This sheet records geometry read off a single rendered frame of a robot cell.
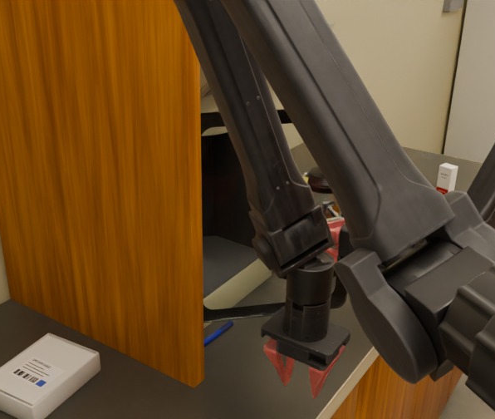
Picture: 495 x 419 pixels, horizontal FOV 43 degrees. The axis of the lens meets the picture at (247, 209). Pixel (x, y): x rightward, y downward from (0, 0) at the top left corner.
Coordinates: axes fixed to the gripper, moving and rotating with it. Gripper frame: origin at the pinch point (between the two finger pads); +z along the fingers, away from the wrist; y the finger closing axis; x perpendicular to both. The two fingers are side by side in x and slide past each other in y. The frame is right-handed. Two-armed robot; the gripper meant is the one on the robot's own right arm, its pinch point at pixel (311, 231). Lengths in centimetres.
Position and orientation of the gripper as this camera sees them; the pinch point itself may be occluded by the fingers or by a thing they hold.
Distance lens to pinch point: 107.8
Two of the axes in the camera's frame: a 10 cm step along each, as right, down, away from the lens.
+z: -8.3, -2.4, 5.0
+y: 0.2, -9.1, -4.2
